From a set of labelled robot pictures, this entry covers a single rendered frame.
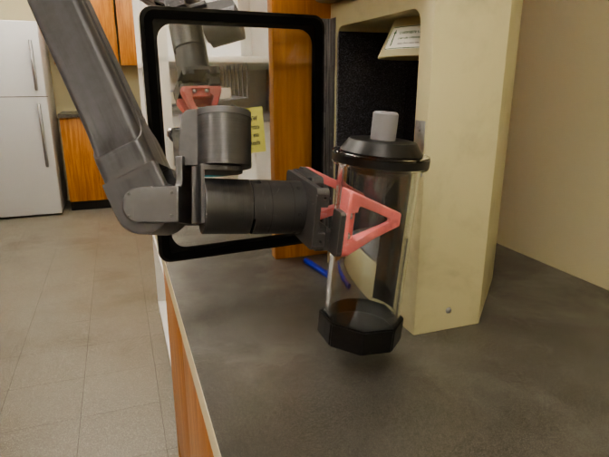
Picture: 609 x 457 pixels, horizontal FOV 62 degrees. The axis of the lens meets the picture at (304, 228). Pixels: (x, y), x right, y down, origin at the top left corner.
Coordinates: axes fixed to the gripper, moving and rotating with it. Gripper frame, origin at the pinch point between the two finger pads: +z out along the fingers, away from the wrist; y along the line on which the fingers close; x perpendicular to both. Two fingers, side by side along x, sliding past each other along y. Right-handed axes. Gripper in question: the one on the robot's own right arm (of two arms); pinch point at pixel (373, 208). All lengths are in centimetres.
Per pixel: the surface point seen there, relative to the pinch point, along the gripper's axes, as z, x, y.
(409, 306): 11.0, 15.7, 6.0
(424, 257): 11.2, 7.9, 4.7
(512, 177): 52, 2, 37
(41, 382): -61, 126, 171
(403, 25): 10.4, -22.0, 18.0
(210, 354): -16.2, 22.2, 8.6
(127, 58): -21, -17, 528
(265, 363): -10.1, 21.5, 4.1
